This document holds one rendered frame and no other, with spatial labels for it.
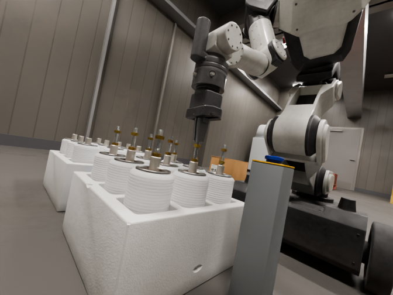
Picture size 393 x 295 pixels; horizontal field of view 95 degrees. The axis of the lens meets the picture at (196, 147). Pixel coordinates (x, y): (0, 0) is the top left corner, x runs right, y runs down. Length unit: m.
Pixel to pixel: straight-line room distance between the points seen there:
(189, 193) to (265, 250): 0.19
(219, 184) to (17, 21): 2.77
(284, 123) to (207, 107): 0.35
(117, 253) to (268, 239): 0.28
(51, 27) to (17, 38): 0.37
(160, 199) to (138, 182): 0.05
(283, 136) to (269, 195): 0.33
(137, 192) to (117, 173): 0.11
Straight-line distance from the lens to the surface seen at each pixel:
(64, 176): 0.82
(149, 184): 0.36
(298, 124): 0.69
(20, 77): 2.83
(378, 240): 0.74
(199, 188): 0.44
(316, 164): 0.76
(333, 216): 0.75
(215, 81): 0.47
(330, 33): 0.90
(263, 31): 0.83
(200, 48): 0.49
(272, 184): 0.40
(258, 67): 0.65
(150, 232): 0.35
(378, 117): 8.55
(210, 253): 0.51
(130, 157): 0.49
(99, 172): 0.58
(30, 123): 2.80
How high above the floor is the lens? 0.31
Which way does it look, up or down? 1 degrees up
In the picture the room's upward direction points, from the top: 11 degrees clockwise
